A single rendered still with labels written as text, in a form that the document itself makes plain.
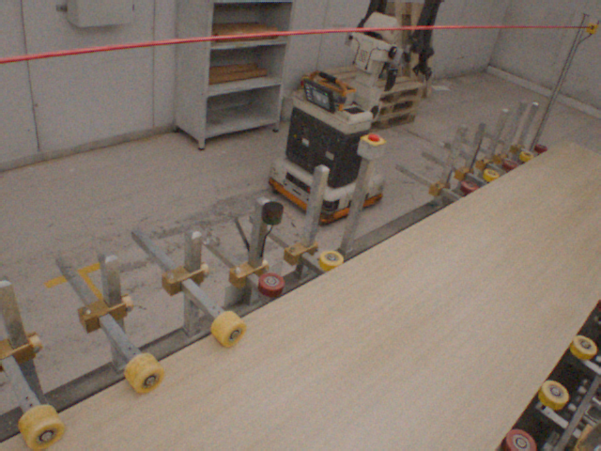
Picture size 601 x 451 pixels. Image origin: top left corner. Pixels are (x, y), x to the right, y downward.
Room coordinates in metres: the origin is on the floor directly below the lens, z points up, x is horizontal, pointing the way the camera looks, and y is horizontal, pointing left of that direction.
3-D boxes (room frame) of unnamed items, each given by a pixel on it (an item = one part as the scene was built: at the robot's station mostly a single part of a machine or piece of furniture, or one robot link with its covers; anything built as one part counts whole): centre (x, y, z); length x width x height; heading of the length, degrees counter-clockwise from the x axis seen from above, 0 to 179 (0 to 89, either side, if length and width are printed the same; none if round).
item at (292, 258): (1.42, -0.02, 0.83); 0.14 x 0.06 x 0.05; 140
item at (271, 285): (1.13, 0.06, 0.85); 0.08 x 0.08 x 0.11
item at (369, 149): (1.63, -0.20, 1.18); 0.07 x 0.07 x 0.08; 50
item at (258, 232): (1.24, 0.12, 0.89); 0.04 x 0.04 x 0.48; 50
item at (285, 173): (2.98, 0.05, 0.23); 0.41 x 0.02 x 0.08; 49
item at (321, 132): (3.18, -0.09, 0.59); 0.55 x 0.34 x 0.83; 49
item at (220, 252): (1.26, 0.21, 0.84); 0.43 x 0.03 x 0.04; 50
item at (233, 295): (1.28, 0.12, 0.75); 0.26 x 0.01 x 0.10; 140
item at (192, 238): (1.05, 0.28, 0.86); 0.04 x 0.04 x 0.48; 50
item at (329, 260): (1.31, -0.12, 0.85); 0.08 x 0.08 x 0.11
